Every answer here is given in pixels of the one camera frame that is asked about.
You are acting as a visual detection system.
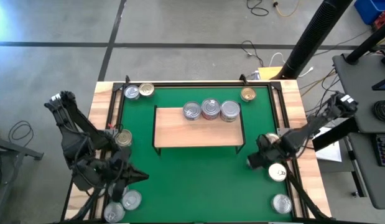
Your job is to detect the blue plastic bin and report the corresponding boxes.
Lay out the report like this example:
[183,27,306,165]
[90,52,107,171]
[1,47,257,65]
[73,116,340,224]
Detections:
[353,0,385,26]

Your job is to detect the black table frame rails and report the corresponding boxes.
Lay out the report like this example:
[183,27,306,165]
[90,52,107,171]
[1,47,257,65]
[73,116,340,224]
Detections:
[98,80,302,224]

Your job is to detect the black floor cable with plug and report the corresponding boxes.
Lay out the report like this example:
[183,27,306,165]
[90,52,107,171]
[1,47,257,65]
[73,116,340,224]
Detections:
[241,39,264,68]

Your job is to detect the gold-lid seafood can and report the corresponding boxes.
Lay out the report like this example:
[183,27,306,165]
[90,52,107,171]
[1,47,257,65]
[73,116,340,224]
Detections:
[138,82,155,98]
[241,86,257,103]

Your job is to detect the white-lid blue-label can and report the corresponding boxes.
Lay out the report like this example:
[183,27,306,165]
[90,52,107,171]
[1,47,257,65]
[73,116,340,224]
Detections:
[267,162,287,182]

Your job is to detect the white paper sheet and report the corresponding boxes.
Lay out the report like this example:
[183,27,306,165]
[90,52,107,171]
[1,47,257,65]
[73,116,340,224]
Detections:
[313,126,343,163]

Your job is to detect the blue-label gold-lid can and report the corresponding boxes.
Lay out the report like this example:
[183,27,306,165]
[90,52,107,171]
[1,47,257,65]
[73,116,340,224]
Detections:
[114,129,133,147]

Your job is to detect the cardboard box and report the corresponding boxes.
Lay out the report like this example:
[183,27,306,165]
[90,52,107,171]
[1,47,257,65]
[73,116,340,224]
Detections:
[257,66,285,81]

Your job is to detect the black cable loop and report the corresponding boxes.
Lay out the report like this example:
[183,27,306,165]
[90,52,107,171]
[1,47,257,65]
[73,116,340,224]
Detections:
[7,119,35,149]

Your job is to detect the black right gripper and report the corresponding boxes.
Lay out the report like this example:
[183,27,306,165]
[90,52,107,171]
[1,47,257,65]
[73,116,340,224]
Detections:
[247,134,289,170]

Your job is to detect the black desk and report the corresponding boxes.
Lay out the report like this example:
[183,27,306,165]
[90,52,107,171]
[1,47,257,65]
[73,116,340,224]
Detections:
[332,52,385,210]

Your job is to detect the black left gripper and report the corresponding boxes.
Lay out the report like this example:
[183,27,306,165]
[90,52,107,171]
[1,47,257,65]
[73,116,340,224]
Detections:
[106,149,149,187]

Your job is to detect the red box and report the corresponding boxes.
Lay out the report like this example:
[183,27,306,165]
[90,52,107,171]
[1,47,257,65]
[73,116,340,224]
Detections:
[374,14,385,30]

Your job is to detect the coiled black cable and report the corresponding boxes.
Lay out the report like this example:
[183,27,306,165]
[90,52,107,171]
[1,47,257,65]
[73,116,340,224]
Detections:
[373,100,385,124]

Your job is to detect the grey stand leg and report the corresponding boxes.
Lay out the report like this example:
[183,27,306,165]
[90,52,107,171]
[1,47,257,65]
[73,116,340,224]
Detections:
[0,126,45,218]

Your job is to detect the black rig strut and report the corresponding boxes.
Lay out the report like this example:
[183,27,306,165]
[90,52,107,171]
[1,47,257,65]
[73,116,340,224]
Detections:
[63,186,114,222]
[284,170,332,220]

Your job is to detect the black floor cable bundle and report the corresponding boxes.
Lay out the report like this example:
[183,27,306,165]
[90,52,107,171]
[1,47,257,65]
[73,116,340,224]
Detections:
[299,67,342,114]

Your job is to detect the green table mat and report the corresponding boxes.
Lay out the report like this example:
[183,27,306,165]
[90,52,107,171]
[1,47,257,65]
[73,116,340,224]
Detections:
[113,86,295,223]

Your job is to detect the black tablet screen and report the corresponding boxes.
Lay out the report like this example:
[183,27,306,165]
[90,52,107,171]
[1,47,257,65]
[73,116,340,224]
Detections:
[371,76,385,91]

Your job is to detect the red-label silver-lid can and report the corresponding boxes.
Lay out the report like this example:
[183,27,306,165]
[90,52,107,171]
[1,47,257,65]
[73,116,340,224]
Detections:
[201,98,221,121]

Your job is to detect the blue-label silver-lid can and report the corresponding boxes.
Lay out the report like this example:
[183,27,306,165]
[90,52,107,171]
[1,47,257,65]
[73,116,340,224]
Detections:
[183,101,202,121]
[271,194,293,215]

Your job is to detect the yellow floor cable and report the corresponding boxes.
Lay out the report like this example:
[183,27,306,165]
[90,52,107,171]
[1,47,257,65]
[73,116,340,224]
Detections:
[272,0,302,18]

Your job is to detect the white floor cable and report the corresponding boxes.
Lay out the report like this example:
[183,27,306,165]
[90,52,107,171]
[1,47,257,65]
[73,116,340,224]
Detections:
[269,52,314,78]

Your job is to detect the black corrugated column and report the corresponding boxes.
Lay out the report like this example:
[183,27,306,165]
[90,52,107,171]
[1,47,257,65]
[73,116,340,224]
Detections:
[278,0,355,80]

